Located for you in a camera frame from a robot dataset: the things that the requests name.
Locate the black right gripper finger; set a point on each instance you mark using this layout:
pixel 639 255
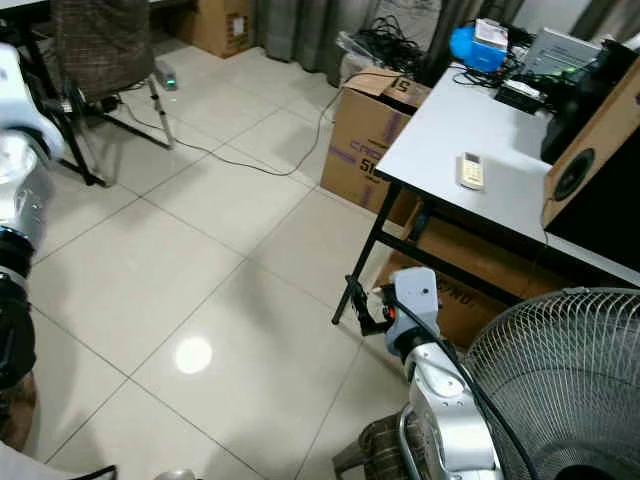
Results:
pixel 353 292
pixel 363 322

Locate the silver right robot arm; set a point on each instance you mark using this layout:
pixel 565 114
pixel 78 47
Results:
pixel 445 400

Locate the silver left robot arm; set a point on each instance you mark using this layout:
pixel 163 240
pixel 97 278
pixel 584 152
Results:
pixel 20 190

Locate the large plain cardboard box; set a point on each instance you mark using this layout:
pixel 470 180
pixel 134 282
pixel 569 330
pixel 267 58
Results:
pixel 460 275

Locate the cardboard box with purple print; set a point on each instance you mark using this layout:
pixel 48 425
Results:
pixel 365 135

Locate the white remote control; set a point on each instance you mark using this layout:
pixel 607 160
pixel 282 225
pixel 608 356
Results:
pixel 471 171

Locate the grey table with black legs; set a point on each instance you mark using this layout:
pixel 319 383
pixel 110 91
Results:
pixel 450 130

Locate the metal grille standing fan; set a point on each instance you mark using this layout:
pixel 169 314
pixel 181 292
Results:
pixel 560 380

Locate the wooden loudspeaker box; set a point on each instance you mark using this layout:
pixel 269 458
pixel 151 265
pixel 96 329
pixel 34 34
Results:
pixel 585 165

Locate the small black electronic box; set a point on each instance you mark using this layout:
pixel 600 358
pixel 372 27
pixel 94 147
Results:
pixel 520 93

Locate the grey curtain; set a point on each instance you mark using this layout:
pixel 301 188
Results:
pixel 295 28

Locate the power adapter with green light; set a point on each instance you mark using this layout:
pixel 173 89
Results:
pixel 166 76

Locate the small white red packet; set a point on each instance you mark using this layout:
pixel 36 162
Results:
pixel 493 32

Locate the small brown cardboard box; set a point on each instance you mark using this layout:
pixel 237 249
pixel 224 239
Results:
pixel 218 22

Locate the grey electronic device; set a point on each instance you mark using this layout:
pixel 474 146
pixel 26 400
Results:
pixel 560 52

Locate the brown woven chair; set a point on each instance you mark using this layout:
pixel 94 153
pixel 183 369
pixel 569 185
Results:
pixel 95 35

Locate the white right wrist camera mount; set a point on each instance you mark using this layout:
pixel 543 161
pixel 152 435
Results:
pixel 418 295

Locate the brown checked metal-frame stool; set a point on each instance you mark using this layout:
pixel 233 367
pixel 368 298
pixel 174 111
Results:
pixel 380 450

